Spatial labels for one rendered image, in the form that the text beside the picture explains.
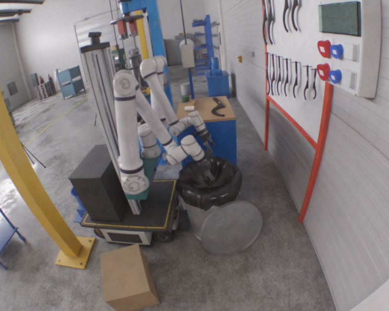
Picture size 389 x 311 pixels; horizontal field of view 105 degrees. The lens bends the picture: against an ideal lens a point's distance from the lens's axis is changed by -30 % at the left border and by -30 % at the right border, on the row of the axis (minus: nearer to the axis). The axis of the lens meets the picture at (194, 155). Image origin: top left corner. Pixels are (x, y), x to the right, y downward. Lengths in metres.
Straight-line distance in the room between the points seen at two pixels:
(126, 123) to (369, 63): 1.28
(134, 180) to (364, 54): 1.41
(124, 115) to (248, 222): 1.30
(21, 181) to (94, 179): 0.62
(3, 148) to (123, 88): 1.07
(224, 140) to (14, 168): 1.86
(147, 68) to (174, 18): 12.72
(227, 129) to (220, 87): 3.64
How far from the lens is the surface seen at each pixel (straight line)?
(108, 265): 1.79
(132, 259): 1.74
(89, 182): 1.77
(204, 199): 1.54
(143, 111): 1.31
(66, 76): 11.47
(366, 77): 1.17
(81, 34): 16.19
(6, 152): 1.74
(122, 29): 3.54
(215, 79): 5.54
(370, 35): 1.16
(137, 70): 5.07
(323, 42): 1.30
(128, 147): 1.21
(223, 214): 1.69
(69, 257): 2.43
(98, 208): 1.97
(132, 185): 1.31
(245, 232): 1.90
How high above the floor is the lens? 1.69
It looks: 32 degrees down
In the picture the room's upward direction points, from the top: 8 degrees counter-clockwise
